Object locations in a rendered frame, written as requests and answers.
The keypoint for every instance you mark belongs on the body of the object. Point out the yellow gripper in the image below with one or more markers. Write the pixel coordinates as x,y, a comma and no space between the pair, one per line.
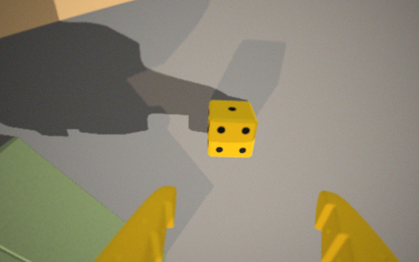
345,235

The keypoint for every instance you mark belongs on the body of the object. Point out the yellow die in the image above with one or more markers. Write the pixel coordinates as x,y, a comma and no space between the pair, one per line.
231,129

